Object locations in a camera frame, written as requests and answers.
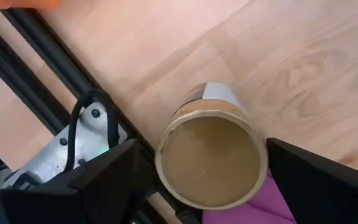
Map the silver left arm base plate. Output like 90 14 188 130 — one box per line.
1 102 129 189

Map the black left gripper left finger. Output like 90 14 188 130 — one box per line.
0 139 140 224

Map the purple cloth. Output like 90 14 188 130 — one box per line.
201 169 297 224

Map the tan-lid seasoning jar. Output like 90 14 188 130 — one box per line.
154 81 269 212

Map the orange plastic bin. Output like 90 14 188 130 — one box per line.
0 0 62 9

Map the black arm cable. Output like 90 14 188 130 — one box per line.
64 89 120 172

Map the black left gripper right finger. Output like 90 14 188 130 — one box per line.
265 138 358 224

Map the black aluminium table frame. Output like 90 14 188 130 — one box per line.
0 7 203 224

